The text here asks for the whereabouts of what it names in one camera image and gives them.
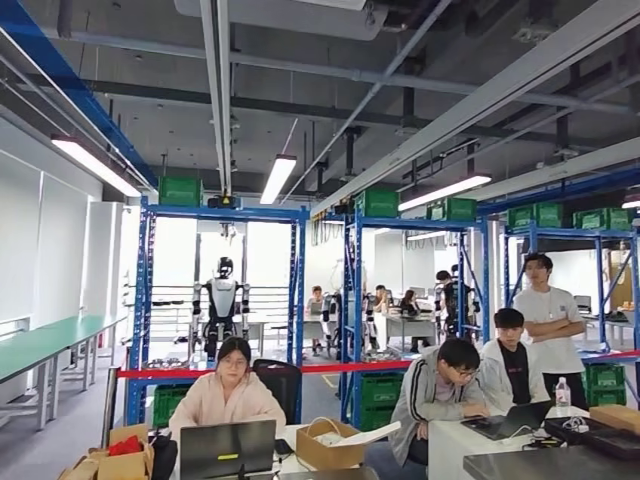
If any dark workbench top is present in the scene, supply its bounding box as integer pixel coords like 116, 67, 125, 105
462, 445, 640, 480

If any green plastic crate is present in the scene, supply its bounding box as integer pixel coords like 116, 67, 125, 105
355, 188, 401, 219
586, 387, 628, 408
605, 207, 635, 232
359, 372, 405, 411
359, 407, 397, 433
536, 201, 565, 231
573, 209, 607, 232
507, 205, 537, 231
158, 175, 204, 207
426, 197, 478, 223
152, 385, 192, 429
583, 364, 627, 390

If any red barrier tape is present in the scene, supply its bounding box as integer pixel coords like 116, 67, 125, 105
116, 351, 640, 381

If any yellow and black hoist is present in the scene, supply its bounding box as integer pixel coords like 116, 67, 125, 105
206, 193, 243, 211

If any white and black humanoid robot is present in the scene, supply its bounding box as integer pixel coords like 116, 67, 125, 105
189, 256, 251, 362

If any white office desk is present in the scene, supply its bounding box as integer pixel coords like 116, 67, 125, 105
383, 311, 440, 354

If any black office chair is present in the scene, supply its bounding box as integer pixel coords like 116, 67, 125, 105
252, 358, 303, 427

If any dark humanoid robot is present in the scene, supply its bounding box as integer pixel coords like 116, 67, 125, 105
433, 271, 482, 340

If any dark grey laptop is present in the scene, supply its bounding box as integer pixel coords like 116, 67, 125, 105
460, 399, 555, 443
179, 419, 278, 480

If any black bag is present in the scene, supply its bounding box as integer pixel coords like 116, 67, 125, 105
149, 433, 179, 480

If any red cloth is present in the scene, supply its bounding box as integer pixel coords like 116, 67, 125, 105
107, 435, 144, 458

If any open cardboard box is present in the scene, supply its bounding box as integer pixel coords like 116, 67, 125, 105
57, 423, 155, 480

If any clear water bottle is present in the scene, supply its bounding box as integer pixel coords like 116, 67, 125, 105
555, 376, 573, 419

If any blue overhead steel beam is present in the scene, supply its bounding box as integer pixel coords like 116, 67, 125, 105
0, 0, 160, 190

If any long green-topped table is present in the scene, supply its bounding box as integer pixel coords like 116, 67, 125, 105
0, 313, 130, 432

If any black tray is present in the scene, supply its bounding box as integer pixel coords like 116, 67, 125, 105
543, 415, 640, 463

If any flat cardboard box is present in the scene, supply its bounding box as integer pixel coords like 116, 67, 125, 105
589, 404, 640, 437

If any grey ceiling hoist rail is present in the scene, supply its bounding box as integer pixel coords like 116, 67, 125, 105
198, 0, 235, 197

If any cardboard box with handles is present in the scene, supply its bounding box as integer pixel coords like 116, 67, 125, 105
296, 417, 367, 472

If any black barrier post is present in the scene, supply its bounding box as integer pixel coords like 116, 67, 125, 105
101, 366, 122, 450

